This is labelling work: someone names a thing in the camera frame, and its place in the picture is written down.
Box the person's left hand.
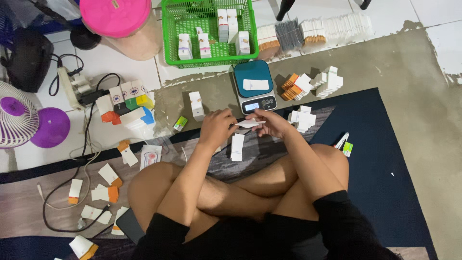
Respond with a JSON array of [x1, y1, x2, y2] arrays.
[[198, 108, 239, 149]]

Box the bundle of grey flat cartons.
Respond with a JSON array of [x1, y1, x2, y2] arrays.
[[275, 19, 305, 51]]

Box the green plastic basket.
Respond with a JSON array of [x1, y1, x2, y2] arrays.
[[160, 0, 260, 69]]

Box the black bag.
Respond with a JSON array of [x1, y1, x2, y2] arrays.
[[0, 28, 55, 93]]

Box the white and blue box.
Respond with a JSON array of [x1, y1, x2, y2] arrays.
[[120, 106, 156, 131]]

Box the bundle of orange white cartons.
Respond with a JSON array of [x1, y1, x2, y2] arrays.
[[256, 24, 281, 51]]

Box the purple fan base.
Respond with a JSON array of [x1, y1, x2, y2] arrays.
[[30, 107, 71, 149]]

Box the person's black shorts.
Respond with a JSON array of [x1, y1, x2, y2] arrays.
[[131, 190, 404, 260]]

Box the cluster of white upright boxes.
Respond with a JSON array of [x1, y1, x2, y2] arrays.
[[178, 8, 251, 61]]

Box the scattered white orange flat cartons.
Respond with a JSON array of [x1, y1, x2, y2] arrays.
[[54, 140, 139, 260]]

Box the teal digital kitchen scale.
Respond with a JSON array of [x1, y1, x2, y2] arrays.
[[232, 59, 278, 116]]

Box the stack of narrow white cartons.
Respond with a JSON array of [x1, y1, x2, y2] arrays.
[[231, 133, 245, 162]]

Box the white cable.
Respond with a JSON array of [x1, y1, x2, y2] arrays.
[[36, 105, 148, 211]]

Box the row of white flat cartons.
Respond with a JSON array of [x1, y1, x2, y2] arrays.
[[300, 12, 373, 46]]

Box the pile of green striped cartons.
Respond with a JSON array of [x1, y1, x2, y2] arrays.
[[310, 66, 344, 99]]

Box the dark blue patterned rug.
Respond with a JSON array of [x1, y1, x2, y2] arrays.
[[0, 87, 439, 260]]

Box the clear printed plastic sachet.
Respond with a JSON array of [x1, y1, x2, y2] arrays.
[[139, 144, 163, 171]]

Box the white and black box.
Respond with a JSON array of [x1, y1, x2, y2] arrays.
[[109, 85, 131, 116]]

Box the person's right hand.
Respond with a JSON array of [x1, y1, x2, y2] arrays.
[[255, 109, 295, 140]]

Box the white flat carton sheet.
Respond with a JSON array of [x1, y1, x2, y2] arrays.
[[243, 79, 270, 91]]

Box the heap of plain white cartons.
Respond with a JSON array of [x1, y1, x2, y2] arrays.
[[287, 105, 317, 133]]

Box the white fan with purple hub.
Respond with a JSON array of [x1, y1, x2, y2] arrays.
[[0, 80, 40, 150]]

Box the blue plastic crate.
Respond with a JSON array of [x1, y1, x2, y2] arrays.
[[0, 0, 84, 47]]

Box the white and yellow box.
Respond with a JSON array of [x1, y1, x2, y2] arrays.
[[130, 79, 155, 110]]

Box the black cable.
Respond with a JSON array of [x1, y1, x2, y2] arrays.
[[42, 53, 122, 233]]

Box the black smartphone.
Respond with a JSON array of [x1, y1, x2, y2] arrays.
[[115, 208, 146, 246]]

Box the person's legs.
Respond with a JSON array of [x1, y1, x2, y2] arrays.
[[127, 143, 350, 243]]

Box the clear jar with pink lid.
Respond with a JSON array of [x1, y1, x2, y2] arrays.
[[79, 0, 163, 61]]

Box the white and orange box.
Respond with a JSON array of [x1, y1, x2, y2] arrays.
[[95, 94, 122, 125]]

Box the black round base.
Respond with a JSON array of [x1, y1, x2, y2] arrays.
[[70, 25, 102, 51]]

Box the white and green box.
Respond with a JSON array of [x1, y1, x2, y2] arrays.
[[121, 82, 140, 111]]

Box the white cardboard box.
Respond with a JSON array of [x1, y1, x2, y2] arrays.
[[189, 91, 205, 122]]

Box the pile of orange edged cartons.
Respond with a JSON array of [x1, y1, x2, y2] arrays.
[[281, 73, 314, 102]]

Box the white power strip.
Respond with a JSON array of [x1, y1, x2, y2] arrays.
[[57, 66, 95, 111]]

